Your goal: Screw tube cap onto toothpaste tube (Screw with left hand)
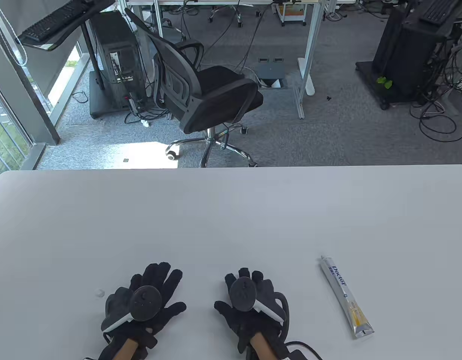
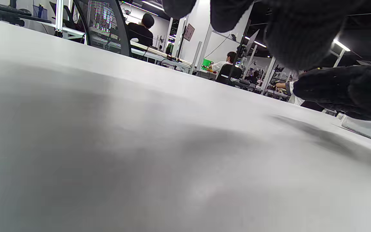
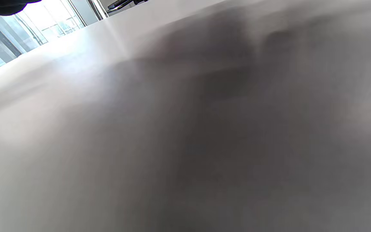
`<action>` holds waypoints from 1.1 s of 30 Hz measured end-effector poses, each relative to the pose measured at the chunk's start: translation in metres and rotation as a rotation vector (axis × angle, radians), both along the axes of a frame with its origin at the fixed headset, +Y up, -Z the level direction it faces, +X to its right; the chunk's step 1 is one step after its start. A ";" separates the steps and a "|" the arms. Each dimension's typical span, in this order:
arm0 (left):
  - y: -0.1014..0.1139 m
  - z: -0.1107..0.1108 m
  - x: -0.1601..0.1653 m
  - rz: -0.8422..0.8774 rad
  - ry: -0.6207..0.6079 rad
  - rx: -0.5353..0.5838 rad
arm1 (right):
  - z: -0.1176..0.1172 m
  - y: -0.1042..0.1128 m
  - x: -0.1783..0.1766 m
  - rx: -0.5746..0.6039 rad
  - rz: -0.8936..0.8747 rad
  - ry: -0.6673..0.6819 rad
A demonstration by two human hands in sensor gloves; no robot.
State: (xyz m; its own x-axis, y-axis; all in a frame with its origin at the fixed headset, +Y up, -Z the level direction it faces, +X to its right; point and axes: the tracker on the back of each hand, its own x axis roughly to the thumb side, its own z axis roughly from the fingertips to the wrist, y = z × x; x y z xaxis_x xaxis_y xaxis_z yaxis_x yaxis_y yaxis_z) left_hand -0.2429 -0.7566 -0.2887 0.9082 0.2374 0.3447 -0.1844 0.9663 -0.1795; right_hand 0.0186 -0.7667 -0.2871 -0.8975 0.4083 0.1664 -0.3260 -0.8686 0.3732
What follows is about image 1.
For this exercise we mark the person's left hand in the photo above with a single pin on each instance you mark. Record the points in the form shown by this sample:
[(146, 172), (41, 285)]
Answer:
[(161, 279)]

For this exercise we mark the person's right hand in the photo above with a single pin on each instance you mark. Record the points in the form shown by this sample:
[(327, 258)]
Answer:
[(236, 322)]

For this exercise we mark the white toothpaste tube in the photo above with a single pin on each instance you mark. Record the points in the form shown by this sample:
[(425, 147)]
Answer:
[(343, 292)]

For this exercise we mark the person's left forearm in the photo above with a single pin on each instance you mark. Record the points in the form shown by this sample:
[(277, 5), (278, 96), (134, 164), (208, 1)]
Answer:
[(126, 348)]

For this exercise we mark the person's right forearm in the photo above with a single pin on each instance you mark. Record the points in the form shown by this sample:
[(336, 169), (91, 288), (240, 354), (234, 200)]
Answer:
[(261, 347)]

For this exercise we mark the black white right hand controller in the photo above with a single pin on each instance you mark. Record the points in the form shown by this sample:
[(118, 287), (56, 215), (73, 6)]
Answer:
[(243, 294)]

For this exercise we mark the black white hand controller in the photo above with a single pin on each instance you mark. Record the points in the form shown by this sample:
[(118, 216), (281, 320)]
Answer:
[(243, 294), (144, 303)]

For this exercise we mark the black white left hand controller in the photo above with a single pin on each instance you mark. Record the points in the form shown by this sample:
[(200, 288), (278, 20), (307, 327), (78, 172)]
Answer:
[(144, 303)]

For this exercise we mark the black mesh office chair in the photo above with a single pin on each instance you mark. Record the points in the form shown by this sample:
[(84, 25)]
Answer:
[(212, 93)]

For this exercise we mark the grey floor socket box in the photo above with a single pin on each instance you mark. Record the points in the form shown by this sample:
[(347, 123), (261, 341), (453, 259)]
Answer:
[(270, 71)]

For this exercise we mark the black computer tower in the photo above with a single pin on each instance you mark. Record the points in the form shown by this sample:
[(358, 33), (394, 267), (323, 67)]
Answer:
[(116, 48)]

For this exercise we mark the black keyboard tray stand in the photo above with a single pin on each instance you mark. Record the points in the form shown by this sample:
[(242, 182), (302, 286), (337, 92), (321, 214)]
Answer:
[(90, 52)]

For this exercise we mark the chrome chair base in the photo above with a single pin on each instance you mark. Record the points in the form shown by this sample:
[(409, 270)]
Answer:
[(238, 15)]

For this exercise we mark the black keyboard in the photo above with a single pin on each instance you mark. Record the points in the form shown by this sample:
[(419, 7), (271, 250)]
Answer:
[(50, 22), (437, 11)]

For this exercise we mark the green tag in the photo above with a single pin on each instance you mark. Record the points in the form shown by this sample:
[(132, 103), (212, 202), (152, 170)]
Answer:
[(384, 81)]

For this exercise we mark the white rolling cart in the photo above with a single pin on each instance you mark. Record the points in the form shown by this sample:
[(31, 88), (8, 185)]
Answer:
[(292, 13)]

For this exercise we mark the black equipment cart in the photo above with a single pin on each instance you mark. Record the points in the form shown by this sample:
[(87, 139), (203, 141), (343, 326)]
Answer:
[(407, 60)]

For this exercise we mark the white metal desk frame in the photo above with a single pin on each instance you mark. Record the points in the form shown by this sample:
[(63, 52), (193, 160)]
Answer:
[(309, 48)]

